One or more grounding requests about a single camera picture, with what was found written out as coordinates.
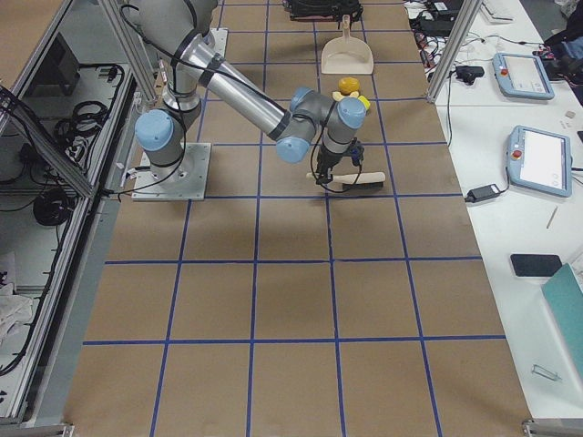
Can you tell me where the teach pendant tablet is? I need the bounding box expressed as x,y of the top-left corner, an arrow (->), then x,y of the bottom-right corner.
506,126 -> 572,198
492,53 -> 555,100

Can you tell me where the bin with black trash bag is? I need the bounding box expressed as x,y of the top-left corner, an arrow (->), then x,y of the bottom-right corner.
282,0 -> 363,23

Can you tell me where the black power brick right table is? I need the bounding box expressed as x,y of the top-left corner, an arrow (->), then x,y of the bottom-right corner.
465,184 -> 502,203

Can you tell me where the beige hand brush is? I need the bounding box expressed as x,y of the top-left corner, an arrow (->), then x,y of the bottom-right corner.
330,172 -> 386,190

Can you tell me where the teal notebook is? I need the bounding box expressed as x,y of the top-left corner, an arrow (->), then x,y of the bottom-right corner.
542,264 -> 583,376

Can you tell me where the upper teach pendant tablet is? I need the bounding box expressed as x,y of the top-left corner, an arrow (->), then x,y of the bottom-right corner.
492,53 -> 555,100

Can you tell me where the black smartphone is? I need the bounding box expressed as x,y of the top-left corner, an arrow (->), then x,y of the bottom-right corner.
510,254 -> 563,278

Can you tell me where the beige plastic dustpan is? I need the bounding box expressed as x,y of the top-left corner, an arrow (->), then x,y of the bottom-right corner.
321,15 -> 374,76

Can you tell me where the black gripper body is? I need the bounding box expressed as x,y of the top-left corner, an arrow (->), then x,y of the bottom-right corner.
317,145 -> 348,177

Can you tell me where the crumpled white cloth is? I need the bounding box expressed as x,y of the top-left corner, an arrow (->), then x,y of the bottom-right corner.
0,252 -> 34,351

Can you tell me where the lower teach pendant tablet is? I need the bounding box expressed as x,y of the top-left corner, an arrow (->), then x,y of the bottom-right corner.
506,126 -> 572,198

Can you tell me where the aluminium frame post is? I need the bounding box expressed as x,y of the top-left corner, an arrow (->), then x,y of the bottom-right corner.
426,0 -> 481,104

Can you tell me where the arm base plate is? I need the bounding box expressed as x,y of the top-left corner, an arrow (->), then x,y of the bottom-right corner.
206,27 -> 229,56
131,142 -> 211,201

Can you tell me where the pale peel piece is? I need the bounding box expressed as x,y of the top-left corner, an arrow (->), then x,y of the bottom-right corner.
332,91 -> 351,102

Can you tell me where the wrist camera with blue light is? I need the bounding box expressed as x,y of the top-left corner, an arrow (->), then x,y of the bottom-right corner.
347,139 -> 364,168

